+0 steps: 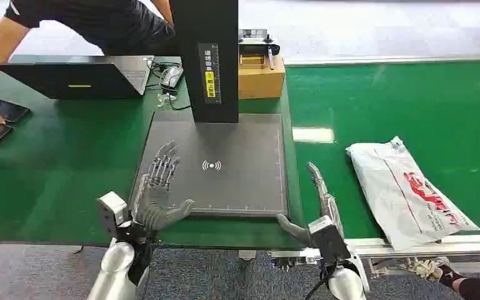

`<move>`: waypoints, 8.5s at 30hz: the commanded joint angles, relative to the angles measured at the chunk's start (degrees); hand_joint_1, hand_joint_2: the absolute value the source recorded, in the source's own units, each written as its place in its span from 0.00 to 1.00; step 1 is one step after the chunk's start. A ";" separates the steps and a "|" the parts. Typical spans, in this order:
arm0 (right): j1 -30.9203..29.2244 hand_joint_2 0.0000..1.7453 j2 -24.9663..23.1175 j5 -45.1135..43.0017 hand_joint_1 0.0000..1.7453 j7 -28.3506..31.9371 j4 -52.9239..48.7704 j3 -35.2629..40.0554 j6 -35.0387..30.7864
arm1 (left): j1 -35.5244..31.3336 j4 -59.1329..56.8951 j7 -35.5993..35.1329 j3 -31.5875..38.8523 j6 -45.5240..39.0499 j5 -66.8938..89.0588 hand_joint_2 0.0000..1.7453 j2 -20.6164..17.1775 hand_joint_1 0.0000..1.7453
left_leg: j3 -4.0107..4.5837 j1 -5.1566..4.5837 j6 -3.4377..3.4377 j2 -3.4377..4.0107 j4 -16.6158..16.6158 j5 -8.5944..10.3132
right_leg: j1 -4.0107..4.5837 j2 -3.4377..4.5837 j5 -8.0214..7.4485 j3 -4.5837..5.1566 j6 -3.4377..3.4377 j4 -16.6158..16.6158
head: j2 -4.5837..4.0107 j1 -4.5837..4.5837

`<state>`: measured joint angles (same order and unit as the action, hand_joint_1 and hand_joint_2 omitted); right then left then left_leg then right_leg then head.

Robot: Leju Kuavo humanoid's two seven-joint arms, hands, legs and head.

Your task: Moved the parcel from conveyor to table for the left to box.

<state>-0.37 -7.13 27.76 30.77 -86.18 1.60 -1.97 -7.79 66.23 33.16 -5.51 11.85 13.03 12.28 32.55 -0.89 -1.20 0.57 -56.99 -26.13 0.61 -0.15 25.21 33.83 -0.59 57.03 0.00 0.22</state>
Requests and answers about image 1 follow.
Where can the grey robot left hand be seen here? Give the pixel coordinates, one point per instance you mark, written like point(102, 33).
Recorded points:
point(157, 209)

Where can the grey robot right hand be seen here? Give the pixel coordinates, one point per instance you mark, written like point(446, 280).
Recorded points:
point(326, 205)

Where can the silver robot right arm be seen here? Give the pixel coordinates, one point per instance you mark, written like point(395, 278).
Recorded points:
point(345, 283)

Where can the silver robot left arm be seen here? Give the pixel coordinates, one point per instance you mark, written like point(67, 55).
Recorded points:
point(116, 269)

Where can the black scanner stand with platform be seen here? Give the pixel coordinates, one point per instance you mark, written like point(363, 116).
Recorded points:
point(223, 174)

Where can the white plastic parcel bag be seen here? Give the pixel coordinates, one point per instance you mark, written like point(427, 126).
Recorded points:
point(405, 194)

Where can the white table leg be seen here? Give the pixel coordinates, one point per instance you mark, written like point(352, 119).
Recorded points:
point(247, 255)

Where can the green table mat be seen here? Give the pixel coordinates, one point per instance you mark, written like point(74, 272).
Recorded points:
point(66, 165)

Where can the clear plastic small item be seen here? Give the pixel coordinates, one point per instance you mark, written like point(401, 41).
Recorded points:
point(166, 100)

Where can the green conveyor belt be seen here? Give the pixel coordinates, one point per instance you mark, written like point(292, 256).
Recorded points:
point(410, 103)

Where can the grey computer mouse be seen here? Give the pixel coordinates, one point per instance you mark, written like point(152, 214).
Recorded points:
point(171, 76)

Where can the brown cardboard box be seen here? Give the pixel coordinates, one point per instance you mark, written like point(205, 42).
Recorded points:
point(260, 80)

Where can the black laptop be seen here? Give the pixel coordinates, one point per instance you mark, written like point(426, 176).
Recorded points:
point(78, 78)

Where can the person's leg with shoe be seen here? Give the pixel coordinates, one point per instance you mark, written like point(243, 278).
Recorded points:
point(463, 281)

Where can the black device on cardboard box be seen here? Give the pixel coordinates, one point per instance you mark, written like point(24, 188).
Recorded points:
point(256, 47)

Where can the person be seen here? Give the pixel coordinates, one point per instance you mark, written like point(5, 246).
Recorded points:
point(99, 22)

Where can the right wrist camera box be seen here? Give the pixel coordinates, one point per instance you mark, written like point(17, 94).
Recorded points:
point(329, 240)

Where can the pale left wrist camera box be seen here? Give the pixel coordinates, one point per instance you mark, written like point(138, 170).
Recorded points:
point(111, 211)

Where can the aluminium conveyor rail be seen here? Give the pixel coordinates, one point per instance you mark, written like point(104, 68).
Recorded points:
point(430, 248)

